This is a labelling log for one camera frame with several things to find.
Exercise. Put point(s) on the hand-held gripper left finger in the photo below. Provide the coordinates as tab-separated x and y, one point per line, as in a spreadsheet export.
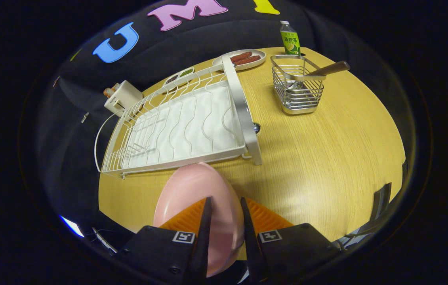
204	245

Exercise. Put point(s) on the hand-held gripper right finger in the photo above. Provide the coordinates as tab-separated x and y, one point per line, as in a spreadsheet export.
250	245

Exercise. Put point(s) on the pink plate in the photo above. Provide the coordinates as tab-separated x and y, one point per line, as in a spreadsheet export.
196	186

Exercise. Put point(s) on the white plate with sausages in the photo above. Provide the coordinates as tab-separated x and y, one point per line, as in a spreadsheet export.
224	60

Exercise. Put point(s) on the computer monitor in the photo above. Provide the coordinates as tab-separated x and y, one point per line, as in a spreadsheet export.
71	226

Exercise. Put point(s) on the white toaster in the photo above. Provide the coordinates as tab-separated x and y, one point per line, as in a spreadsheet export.
126	97

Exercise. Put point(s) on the white divided bean tray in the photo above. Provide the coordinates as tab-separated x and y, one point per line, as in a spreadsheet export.
179	76

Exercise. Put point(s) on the white clip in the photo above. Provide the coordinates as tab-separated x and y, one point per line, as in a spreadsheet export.
85	117

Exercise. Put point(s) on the red-brown sausage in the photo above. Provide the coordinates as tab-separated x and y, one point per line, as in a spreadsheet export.
247	60
241	56

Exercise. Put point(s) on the black backdrop cloth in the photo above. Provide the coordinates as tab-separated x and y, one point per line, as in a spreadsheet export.
168	43

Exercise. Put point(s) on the green tea bottle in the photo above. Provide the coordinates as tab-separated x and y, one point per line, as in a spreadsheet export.
290	39

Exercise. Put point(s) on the pink clip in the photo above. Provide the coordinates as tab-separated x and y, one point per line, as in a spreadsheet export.
56	81

